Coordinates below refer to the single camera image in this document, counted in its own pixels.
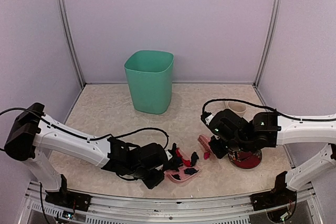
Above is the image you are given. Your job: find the pink plastic hand brush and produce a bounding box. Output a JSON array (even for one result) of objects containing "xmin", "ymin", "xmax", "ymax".
[{"xmin": 197, "ymin": 134, "xmax": 212, "ymax": 153}]

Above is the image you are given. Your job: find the pink plastic dustpan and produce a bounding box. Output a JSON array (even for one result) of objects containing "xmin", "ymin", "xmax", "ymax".
[{"xmin": 164, "ymin": 166, "xmax": 202, "ymax": 184}]

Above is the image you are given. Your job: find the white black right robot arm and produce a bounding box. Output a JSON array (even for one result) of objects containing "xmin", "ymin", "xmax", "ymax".
[{"xmin": 202, "ymin": 109, "xmax": 335, "ymax": 205}]

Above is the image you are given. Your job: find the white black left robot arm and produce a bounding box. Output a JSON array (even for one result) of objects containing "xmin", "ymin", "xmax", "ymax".
[{"xmin": 4, "ymin": 103, "xmax": 172, "ymax": 206}]

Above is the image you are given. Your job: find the small magenta paper scrap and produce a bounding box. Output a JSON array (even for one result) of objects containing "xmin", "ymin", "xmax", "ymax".
[{"xmin": 203, "ymin": 152, "xmax": 211, "ymax": 160}]

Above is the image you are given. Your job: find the red floral plate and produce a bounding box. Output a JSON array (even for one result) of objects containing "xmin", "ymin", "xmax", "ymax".
[{"xmin": 228, "ymin": 150, "xmax": 263, "ymax": 169}]

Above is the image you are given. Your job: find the black paper scrap cluster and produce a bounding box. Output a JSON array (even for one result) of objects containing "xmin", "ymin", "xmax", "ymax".
[{"xmin": 190, "ymin": 152, "xmax": 199, "ymax": 167}]

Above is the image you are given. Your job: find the red paper scrap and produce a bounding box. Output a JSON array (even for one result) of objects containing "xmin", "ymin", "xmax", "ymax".
[{"xmin": 175, "ymin": 148, "xmax": 192, "ymax": 167}]

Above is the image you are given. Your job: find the floral ceramic mug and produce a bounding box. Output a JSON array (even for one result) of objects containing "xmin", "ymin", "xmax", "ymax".
[{"xmin": 225, "ymin": 101, "xmax": 247, "ymax": 117}]

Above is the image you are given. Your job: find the green plastic waste bin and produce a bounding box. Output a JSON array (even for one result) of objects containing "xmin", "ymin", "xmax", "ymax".
[{"xmin": 124, "ymin": 50, "xmax": 174, "ymax": 114}]

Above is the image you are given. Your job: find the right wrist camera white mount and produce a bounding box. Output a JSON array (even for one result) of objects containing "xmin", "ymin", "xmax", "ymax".
[{"xmin": 201, "ymin": 112, "xmax": 215, "ymax": 125}]

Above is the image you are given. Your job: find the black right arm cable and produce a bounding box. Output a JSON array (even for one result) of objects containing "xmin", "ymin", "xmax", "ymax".
[{"xmin": 201, "ymin": 99, "xmax": 279, "ymax": 122}]

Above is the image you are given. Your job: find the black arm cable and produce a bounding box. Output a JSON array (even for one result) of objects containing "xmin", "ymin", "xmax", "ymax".
[
  {"xmin": 0, "ymin": 107, "xmax": 170, "ymax": 151},
  {"xmin": 201, "ymin": 99, "xmax": 279, "ymax": 122}
]

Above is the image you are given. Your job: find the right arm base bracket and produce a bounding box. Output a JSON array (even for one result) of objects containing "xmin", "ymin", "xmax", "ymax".
[{"xmin": 250, "ymin": 172, "xmax": 297, "ymax": 211}]

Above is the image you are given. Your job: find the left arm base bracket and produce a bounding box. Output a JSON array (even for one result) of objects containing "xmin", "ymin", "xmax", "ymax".
[{"xmin": 45, "ymin": 174, "xmax": 92, "ymax": 212}]

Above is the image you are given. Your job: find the aluminium front rail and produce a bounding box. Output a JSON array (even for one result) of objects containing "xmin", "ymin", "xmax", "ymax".
[{"xmin": 14, "ymin": 183, "xmax": 326, "ymax": 223}]

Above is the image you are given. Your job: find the right aluminium frame post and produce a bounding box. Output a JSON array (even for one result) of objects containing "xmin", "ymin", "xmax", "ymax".
[{"xmin": 253, "ymin": 0, "xmax": 281, "ymax": 90}]

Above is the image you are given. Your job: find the aluminium frame post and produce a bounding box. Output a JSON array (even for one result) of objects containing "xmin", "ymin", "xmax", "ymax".
[
  {"xmin": 57, "ymin": 0, "xmax": 86, "ymax": 89},
  {"xmin": 253, "ymin": 0, "xmax": 281, "ymax": 90}
]

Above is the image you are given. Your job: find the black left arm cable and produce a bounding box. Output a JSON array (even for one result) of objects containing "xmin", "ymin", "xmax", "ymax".
[{"xmin": 0, "ymin": 107, "xmax": 170, "ymax": 151}]

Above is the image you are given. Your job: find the left aluminium frame post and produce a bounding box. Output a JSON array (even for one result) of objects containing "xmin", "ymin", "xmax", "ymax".
[{"xmin": 57, "ymin": 0, "xmax": 86, "ymax": 89}]

